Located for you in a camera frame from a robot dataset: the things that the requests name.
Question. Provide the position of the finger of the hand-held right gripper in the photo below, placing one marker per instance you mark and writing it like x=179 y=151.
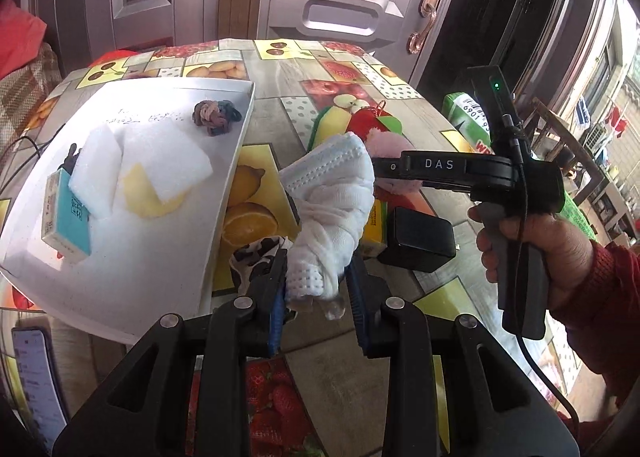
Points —
x=387 y=169

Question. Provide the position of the person's right hand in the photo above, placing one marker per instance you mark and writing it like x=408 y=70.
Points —
x=570 y=262

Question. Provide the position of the dark glass door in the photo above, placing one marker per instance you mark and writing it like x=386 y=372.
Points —
x=525 y=12

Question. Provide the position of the person's right forearm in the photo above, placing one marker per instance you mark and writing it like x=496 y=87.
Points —
x=610 y=297

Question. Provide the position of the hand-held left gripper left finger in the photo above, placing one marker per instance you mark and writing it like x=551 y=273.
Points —
x=277 y=317

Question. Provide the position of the purple blue knitted scrunchie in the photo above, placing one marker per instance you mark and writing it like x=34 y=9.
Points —
x=215 y=117

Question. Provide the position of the light blue face mask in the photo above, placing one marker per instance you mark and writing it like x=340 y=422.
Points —
x=325 y=157

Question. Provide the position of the pink fluffy plush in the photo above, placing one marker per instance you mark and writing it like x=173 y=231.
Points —
x=390 y=147

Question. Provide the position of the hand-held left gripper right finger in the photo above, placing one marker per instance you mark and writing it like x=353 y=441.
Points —
x=357 y=307

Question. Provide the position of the leopard print cloth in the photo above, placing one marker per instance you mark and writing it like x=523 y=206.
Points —
x=250 y=257

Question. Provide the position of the white foam tray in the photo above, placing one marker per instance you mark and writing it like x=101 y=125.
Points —
x=150 y=247

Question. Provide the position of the green printed package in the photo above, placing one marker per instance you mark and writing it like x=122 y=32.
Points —
x=462 y=112

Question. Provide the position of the yellow green scouring sponge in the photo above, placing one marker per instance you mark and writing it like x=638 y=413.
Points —
x=330 y=124

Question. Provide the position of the white towel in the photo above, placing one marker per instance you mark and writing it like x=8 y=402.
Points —
x=325 y=232

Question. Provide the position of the white sponge pad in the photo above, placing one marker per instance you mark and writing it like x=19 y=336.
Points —
x=160 y=162

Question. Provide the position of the wooden chair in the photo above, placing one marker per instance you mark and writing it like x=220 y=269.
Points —
x=555 y=137

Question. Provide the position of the plaid blanket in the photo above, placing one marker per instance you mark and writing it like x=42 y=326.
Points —
x=25 y=92

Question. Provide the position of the teal tissue pack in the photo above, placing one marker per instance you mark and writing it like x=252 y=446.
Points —
x=70 y=227

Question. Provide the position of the small black object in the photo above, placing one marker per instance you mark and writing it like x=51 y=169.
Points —
x=74 y=159

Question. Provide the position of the red apple plush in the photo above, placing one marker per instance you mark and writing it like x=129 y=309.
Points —
x=365 y=124

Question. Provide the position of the black power charger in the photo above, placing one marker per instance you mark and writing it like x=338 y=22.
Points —
x=420 y=237

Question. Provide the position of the yellow corn packet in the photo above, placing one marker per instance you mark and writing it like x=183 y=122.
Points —
x=375 y=227

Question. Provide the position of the red flags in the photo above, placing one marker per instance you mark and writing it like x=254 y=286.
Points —
x=617 y=119

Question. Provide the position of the red cushion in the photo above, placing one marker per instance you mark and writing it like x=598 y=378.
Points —
x=17 y=37

